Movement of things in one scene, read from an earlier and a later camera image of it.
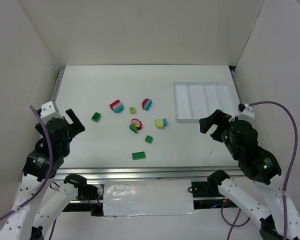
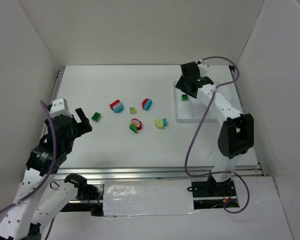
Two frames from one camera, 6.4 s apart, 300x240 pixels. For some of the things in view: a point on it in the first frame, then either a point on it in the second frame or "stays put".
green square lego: (96, 117) stays put
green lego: (133, 128) stays put
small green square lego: (148, 139) to (184, 97)
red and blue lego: (146, 104) stays put
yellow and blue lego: (160, 123) stays put
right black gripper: (217, 124) to (184, 83)
